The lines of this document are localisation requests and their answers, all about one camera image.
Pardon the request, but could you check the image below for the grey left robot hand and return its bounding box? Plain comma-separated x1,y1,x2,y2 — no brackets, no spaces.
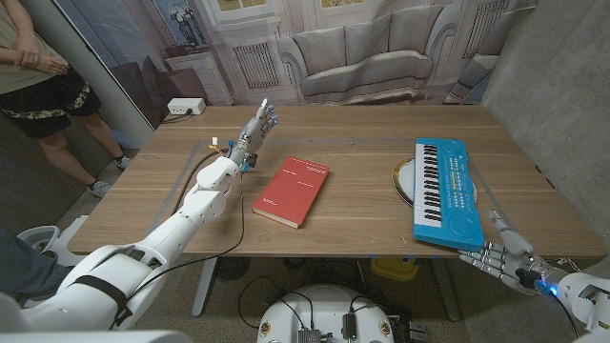
228,98,278,168

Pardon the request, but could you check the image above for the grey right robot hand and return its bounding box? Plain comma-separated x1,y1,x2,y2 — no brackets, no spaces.
458,209,557,295

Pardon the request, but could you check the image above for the blue toy piano keyboard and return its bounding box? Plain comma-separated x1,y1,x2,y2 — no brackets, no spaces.
412,137,486,252

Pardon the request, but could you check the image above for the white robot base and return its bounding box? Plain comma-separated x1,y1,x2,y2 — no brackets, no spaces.
256,284,396,343

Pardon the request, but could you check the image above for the red notebook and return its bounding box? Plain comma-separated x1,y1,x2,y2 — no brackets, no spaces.
252,155,331,230

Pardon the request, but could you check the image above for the white gold-rimmed paper plate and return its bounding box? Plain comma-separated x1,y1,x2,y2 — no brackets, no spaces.
391,156,478,207

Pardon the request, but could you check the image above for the white table leg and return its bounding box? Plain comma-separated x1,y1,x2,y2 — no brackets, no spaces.
191,255,218,318
431,256,462,323

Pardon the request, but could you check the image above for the white power strip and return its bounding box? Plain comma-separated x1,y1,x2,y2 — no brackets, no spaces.
166,97,207,116

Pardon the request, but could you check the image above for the yellow object under table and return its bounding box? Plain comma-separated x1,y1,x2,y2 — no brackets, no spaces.
370,256,420,282

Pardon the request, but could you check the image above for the black round floor fan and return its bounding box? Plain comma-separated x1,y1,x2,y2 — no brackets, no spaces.
213,256,252,282

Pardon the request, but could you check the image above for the printed living room backdrop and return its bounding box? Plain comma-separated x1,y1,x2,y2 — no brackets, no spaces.
51,0,539,130

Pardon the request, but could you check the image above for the person in black shorts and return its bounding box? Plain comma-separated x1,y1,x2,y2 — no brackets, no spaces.
0,0,132,199

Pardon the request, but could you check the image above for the person in blue jeans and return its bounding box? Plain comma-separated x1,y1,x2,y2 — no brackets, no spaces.
0,221,75,301

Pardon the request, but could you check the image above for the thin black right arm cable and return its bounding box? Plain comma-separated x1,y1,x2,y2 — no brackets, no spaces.
555,294,582,338

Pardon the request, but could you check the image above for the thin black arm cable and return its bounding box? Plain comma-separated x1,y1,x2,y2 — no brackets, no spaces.
109,173,246,330
555,294,582,338

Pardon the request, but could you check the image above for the black power strip cable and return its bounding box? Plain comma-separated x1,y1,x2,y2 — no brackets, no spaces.
161,110,194,124

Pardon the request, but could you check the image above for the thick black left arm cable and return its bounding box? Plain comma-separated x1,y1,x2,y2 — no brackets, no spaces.
170,150,224,215

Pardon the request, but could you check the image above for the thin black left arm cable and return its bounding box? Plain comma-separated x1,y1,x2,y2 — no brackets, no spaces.
109,173,246,330

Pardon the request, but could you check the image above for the black floor cable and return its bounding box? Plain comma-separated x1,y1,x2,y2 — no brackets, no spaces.
237,275,315,330

